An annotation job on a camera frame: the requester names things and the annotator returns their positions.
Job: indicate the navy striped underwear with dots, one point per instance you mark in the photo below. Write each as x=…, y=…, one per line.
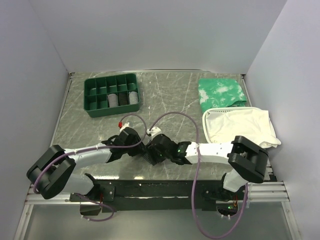
x=149, y=158

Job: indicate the white perforated laundry basket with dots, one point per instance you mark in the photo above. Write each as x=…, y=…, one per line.
x=205, y=122

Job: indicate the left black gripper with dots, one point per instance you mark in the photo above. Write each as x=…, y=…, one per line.
x=139, y=149

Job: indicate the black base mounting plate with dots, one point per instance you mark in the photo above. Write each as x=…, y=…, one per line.
x=152, y=195

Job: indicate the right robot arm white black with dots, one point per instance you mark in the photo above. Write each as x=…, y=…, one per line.
x=247, y=159

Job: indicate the green white tie-dye cloth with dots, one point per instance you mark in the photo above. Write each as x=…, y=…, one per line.
x=220, y=93

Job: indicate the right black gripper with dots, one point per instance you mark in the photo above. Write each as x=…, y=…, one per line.
x=151, y=150

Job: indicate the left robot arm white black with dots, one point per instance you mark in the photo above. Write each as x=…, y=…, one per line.
x=53, y=173

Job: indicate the white cloth in basket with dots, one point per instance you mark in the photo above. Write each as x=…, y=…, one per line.
x=253, y=124

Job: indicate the green compartment organizer tray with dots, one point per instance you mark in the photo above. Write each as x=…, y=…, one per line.
x=96, y=90

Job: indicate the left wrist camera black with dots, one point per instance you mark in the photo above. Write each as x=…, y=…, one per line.
x=128, y=137

